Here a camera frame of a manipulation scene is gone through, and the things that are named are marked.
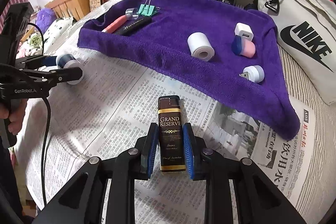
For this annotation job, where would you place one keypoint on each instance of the wooden headboard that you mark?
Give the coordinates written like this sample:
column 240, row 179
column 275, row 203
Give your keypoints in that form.
column 69, row 8

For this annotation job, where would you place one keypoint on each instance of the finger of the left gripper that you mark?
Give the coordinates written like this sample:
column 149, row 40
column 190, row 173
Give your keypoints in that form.
column 56, row 76
column 36, row 61

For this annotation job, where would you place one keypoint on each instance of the blue bottle white caps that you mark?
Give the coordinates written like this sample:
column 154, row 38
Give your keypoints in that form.
column 67, row 60

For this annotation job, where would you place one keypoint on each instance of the pink and blue small case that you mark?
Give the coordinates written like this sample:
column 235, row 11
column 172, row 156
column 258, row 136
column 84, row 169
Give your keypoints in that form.
column 243, row 47

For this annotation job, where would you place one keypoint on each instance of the white tape roll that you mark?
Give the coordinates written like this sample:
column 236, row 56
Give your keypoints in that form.
column 200, row 46

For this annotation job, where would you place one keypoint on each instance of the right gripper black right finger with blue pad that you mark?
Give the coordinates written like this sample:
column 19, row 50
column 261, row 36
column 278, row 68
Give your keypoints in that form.
column 258, row 200

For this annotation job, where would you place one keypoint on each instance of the small white USB light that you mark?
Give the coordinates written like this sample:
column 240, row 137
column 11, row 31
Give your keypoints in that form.
column 254, row 73

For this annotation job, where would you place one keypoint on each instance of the brown Grand Reserve lighter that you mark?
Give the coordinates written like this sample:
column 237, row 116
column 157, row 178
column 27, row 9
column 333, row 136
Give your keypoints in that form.
column 170, row 134

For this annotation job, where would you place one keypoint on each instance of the purple towel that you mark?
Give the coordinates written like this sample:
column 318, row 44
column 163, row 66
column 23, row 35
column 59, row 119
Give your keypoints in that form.
column 162, row 46

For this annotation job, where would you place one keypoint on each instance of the white Nike waist bag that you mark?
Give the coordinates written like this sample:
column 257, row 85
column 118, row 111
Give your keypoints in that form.
column 306, row 31

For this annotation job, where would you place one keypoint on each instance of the white spotted pillow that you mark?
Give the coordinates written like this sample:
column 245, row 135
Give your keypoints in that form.
column 56, row 29

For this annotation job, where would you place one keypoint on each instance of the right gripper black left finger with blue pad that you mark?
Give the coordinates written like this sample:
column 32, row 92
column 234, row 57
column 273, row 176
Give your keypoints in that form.
column 104, row 189

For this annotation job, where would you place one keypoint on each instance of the purple plush toy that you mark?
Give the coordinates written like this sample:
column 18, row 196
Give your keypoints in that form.
column 45, row 17

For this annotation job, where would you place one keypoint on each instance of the teal binder clip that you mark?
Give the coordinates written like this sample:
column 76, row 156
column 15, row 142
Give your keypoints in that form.
column 147, row 9

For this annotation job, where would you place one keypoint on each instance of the black lipstick tube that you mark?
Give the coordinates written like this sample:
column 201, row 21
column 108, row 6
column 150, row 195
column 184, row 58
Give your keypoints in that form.
column 133, row 27

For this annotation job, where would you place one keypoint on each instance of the red pen clear cap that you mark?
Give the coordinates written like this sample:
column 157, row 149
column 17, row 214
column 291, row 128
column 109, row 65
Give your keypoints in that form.
column 130, row 14

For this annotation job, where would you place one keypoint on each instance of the newspaper sheet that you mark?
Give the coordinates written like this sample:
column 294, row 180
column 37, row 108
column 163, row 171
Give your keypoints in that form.
column 116, row 142

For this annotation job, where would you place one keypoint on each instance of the person's left hand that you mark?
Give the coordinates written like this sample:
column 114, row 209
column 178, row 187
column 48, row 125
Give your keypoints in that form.
column 15, row 117

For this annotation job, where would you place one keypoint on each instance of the white USB charger cube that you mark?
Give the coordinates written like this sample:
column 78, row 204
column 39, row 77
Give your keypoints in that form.
column 244, row 31

